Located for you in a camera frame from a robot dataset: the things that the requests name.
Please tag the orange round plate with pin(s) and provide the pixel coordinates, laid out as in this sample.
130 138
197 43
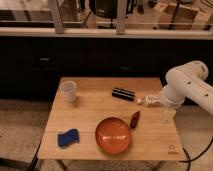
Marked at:
113 135

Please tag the dark red chili pepper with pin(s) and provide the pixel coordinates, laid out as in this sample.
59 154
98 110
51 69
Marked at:
134 120

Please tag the black cylindrical case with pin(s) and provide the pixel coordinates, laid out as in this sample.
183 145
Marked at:
123 94

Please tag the cardboard box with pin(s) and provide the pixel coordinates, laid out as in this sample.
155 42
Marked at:
176 17

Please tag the wooden folding table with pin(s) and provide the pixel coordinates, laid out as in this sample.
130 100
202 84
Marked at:
151 139

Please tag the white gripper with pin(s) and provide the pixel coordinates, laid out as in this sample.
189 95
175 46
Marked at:
168 115

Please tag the blue sponge cloth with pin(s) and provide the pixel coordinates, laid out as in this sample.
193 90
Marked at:
69 137

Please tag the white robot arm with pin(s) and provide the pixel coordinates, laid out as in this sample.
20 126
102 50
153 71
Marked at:
187 81

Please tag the small bottle with pink cap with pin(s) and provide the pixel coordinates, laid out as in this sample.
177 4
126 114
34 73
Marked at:
149 100

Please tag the clear plastic cup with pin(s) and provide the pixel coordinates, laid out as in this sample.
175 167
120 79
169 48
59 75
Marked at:
68 90

